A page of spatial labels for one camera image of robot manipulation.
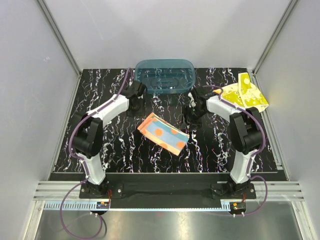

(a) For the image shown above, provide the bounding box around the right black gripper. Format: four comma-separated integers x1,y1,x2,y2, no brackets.
179,105,207,132

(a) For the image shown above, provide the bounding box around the teal plastic basin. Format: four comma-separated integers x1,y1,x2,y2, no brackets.
134,59,196,95

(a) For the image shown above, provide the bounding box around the orange polka dot towel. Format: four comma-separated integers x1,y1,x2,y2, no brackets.
137,112,190,156

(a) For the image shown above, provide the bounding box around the yellow patterned towel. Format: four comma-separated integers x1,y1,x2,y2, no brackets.
221,72,269,113

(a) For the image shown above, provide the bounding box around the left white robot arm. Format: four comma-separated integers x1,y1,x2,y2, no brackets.
69,81,147,198

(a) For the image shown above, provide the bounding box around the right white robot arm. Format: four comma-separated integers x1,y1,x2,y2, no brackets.
183,87,266,199

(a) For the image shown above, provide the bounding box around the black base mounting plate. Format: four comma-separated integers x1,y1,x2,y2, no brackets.
79,173,257,210

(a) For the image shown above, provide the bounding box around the right connector board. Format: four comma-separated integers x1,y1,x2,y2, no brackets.
231,202,247,212

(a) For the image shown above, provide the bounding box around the connector board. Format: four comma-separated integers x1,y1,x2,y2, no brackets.
231,202,247,212
96,199,111,209

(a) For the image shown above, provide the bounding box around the left connector board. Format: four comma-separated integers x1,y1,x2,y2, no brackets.
96,199,111,209

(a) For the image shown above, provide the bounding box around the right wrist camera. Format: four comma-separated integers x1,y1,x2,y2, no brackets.
188,92,196,108

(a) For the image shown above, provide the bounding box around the left aluminium frame post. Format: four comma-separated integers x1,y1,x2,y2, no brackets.
35,0,82,76

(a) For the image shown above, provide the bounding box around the aluminium frame post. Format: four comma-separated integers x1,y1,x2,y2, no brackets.
35,0,82,76
252,0,300,76

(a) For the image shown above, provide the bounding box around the right aluminium frame post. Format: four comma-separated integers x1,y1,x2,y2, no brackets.
252,0,300,76

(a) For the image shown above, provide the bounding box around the front aluminium rail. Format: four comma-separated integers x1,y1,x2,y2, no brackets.
33,181,304,201

